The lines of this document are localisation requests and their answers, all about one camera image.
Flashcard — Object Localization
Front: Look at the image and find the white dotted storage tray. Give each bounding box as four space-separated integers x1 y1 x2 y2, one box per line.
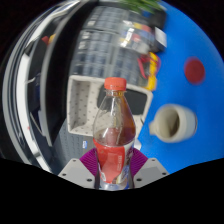
66 74 154 136

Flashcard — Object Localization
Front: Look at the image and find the small white box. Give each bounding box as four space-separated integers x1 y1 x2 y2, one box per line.
133 139 143 152

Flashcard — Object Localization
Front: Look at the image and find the dark box with white label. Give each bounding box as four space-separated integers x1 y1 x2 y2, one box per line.
153 26 168 51

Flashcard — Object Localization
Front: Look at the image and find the black wall shelf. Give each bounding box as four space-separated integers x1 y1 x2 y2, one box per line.
39 0 101 148

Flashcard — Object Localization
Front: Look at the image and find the black rectangular speaker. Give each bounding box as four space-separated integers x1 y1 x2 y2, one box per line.
97 87 148 116

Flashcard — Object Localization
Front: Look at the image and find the dark grey carton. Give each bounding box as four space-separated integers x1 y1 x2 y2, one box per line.
54 128 98 168

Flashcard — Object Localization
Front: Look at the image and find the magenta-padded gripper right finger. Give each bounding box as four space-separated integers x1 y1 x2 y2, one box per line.
128 148 170 190

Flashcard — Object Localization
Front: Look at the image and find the flat round red coaster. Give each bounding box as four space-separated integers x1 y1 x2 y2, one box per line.
184 57 206 84

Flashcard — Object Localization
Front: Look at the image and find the yellow multimeter with red leads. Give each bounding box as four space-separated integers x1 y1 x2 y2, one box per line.
138 51 162 92

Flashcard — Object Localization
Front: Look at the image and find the clear organiser with coloured parts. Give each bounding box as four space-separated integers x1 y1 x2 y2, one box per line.
121 19 158 51

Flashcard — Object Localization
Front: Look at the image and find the grey ceramic cup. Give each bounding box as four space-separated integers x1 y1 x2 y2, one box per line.
148 103 198 144

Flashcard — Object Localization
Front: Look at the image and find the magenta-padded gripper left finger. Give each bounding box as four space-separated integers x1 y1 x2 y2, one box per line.
57 148 100 190

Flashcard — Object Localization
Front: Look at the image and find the red-capped clear drink bottle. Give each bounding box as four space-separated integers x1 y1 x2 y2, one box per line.
92 77 137 191

